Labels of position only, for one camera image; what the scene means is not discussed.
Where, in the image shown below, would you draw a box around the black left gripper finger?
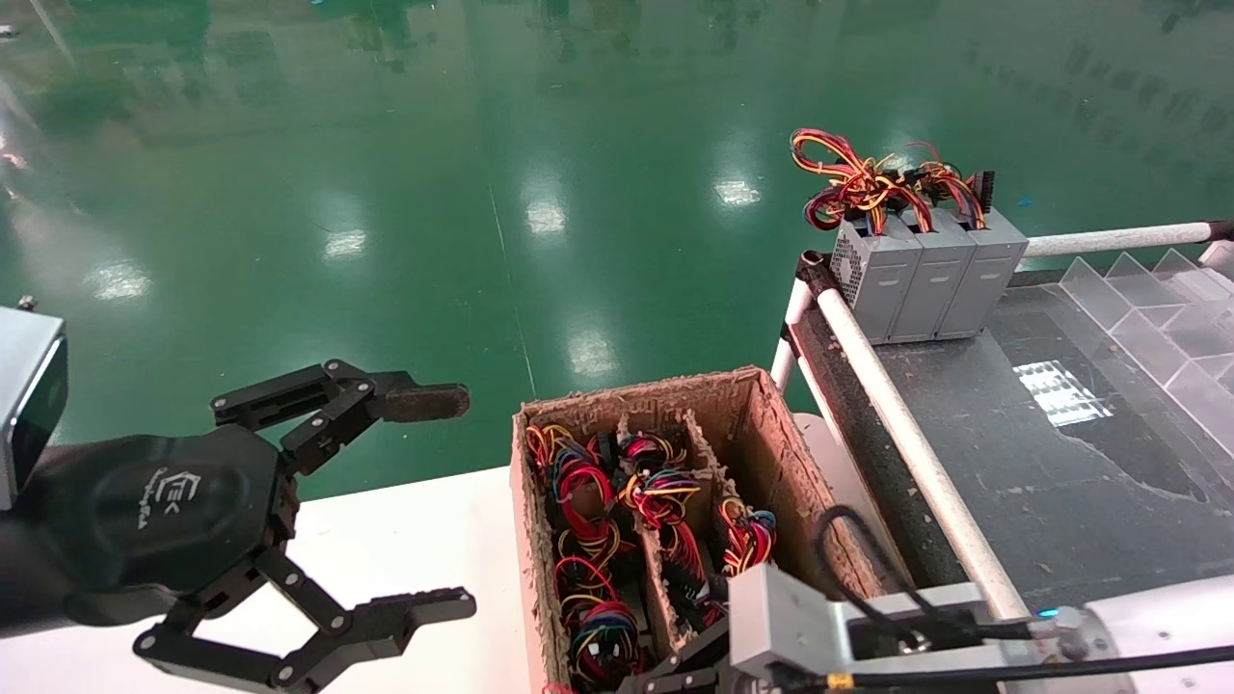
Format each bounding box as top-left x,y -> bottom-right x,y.
210,360 -> 471,475
133,545 -> 478,693

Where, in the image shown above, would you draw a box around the clear acrylic divider rack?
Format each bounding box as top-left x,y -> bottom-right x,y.
1060,249 -> 1234,454

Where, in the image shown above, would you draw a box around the grey power supply with wires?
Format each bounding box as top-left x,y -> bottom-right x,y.
612,432 -> 710,584
713,496 -> 777,579
548,554 -> 658,693
916,140 -> 1031,340
791,128 -> 925,345
525,424 -> 623,570
872,154 -> 977,343

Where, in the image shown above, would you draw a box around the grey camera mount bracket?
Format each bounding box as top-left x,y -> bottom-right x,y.
837,583 -> 996,673

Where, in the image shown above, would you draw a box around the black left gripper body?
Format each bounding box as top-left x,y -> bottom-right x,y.
0,427 -> 298,639

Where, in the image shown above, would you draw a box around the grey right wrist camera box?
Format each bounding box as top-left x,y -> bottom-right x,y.
728,564 -> 851,681

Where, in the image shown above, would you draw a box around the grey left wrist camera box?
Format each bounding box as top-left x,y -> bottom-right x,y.
0,307 -> 68,510

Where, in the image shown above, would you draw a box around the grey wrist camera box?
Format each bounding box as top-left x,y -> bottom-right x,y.
0,307 -> 68,510
728,564 -> 851,681

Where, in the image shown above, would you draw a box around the short white frame pipe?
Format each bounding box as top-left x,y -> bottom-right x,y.
769,280 -> 816,391

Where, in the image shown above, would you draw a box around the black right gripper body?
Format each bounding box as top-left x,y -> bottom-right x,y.
846,609 -> 984,652

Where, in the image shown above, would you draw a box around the black looped cable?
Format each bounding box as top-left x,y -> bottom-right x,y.
815,506 -> 1061,644

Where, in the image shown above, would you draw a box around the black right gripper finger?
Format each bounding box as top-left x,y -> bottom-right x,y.
617,622 -> 734,694

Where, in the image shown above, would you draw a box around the long white frame pipe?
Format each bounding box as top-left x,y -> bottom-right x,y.
818,285 -> 1033,620

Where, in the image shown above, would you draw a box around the brown cardboard box with dividers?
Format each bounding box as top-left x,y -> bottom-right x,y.
509,366 -> 917,694

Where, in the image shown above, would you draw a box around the black cable with orange tag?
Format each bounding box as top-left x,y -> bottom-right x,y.
786,644 -> 1234,693

